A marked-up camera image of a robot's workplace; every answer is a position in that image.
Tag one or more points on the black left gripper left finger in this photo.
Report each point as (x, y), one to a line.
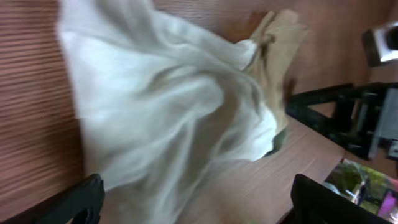
(79, 204)

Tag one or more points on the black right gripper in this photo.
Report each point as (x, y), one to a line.
(385, 134)

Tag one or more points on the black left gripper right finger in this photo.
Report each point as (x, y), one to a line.
(315, 204)

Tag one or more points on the white baby shirt tan sleeves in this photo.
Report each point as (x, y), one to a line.
(159, 99)

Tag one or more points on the colourful background object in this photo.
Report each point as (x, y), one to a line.
(371, 190)

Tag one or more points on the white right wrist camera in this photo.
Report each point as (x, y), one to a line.
(380, 44)

